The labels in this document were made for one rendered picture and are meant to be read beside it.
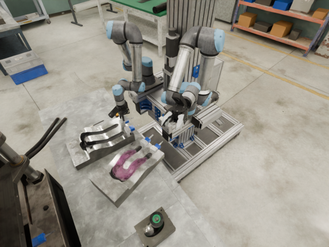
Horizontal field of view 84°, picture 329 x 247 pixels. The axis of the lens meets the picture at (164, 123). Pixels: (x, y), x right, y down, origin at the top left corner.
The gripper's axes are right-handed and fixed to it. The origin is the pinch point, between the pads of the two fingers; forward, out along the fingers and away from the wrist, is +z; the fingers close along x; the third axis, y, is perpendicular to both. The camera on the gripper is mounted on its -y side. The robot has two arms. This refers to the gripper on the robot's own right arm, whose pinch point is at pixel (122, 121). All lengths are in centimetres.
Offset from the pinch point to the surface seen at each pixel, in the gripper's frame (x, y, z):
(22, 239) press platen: -56, -79, -11
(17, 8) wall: 630, -38, 49
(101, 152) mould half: -17.7, -27.2, 3.9
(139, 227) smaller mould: -80, -28, 4
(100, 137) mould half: -5.8, -22.2, 0.9
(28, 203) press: -20, -84, 15
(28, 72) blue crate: 290, -70, 76
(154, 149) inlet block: -39.6, 8.6, 2.5
